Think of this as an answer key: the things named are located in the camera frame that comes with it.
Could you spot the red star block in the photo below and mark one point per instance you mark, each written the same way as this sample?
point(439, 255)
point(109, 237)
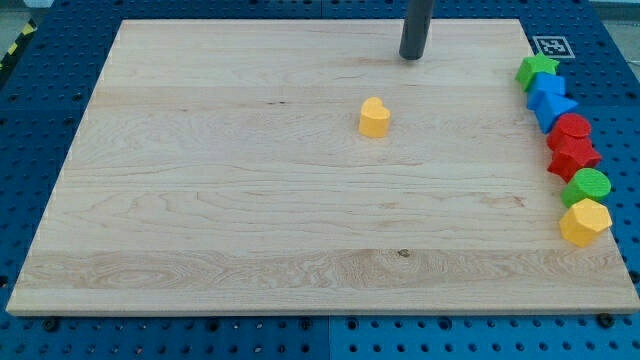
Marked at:
point(571, 156)

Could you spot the green star block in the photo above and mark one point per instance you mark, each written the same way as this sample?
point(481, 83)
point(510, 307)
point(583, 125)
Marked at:
point(531, 66)

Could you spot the light wooden board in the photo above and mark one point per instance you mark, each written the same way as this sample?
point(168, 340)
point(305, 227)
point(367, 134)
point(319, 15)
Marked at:
point(218, 169)

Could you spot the yellow heart block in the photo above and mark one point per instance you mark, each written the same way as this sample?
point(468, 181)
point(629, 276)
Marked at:
point(374, 118)

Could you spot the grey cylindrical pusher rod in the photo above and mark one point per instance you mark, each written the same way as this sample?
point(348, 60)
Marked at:
point(416, 29)

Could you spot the blue triangle block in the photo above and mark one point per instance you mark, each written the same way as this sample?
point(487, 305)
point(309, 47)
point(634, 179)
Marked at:
point(550, 107)

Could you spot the blue cube block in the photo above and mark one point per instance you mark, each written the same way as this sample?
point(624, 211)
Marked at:
point(544, 83)

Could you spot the red cylinder block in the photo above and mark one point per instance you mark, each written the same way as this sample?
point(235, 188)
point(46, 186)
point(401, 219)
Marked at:
point(568, 126)

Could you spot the green cylinder block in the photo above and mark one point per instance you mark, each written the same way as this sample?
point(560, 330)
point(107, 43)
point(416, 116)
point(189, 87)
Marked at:
point(587, 183)

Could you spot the yellow hexagon block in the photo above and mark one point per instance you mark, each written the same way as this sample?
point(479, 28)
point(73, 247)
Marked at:
point(584, 222)

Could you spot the black white fiducial marker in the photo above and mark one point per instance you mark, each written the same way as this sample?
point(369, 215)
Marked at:
point(552, 46)

